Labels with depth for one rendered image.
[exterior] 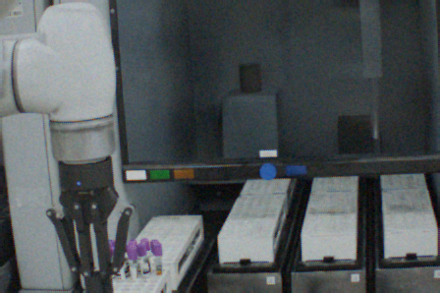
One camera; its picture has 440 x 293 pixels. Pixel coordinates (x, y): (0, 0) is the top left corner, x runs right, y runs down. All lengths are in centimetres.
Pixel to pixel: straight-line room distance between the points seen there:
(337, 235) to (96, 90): 63
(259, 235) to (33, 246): 46
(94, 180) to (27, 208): 61
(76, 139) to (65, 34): 14
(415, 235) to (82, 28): 76
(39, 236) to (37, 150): 17
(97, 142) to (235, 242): 53
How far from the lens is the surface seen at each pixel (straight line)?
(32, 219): 184
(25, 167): 182
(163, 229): 177
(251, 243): 169
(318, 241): 168
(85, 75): 121
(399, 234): 168
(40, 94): 122
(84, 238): 129
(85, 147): 123
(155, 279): 151
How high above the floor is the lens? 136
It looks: 11 degrees down
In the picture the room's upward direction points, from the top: 4 degrees counter-clockwise
